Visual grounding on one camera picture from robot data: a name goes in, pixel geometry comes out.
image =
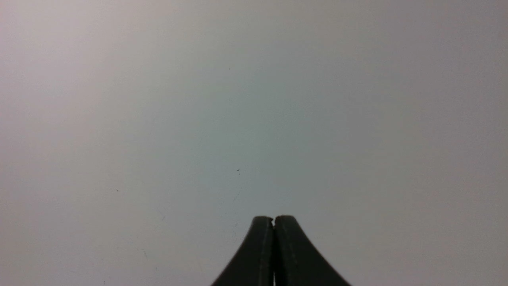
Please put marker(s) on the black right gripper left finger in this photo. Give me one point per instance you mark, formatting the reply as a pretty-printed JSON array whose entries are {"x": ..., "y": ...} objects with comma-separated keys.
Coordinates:
[{"x": 252, "y": 263}]

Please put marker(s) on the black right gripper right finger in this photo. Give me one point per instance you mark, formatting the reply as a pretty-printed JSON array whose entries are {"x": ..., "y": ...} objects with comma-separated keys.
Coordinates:
[{"x": 297, "y": 261}]

